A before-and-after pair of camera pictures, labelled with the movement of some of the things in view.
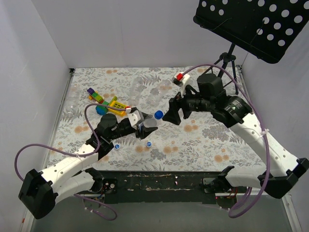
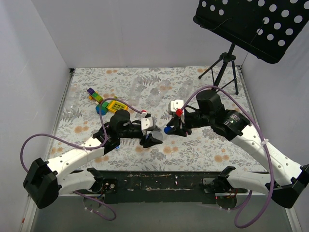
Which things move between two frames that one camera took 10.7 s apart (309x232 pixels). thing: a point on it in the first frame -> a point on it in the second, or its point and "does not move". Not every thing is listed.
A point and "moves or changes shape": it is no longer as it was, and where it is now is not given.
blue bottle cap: x=158 y=114 -> x=167 y=129
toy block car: x=94 y=95 does not move
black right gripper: x=182 y=108 -> x=181 y=125
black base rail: x=160 y=187 does not move
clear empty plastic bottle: x=138 y=86 does not move
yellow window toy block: x=115 y=104 does not move
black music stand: x=267 y=28 does not move
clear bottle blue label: x=148 y=123 moves or changes shape
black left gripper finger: x=143 y=133 -> x=150 y=140
